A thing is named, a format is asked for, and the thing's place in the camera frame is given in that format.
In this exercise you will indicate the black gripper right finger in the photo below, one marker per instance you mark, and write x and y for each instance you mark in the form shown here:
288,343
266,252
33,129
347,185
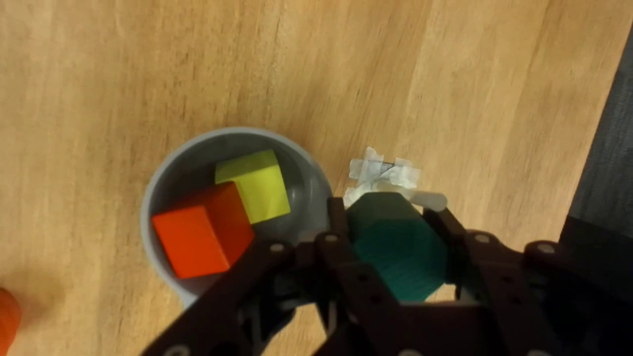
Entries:
527,303

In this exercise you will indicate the yellow cube block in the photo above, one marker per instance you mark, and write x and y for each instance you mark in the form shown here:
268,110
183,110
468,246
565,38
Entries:
260,185

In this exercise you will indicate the orange cylinder block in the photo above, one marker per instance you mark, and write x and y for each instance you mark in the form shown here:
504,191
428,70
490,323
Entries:
9,319

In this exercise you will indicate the green octagonal block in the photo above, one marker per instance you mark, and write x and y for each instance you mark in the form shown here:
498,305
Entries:
399,244

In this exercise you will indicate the orange cube block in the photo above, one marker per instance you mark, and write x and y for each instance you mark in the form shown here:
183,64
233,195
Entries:
199,234

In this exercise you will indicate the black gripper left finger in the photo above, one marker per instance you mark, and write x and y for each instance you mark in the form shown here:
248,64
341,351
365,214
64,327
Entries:
284,297

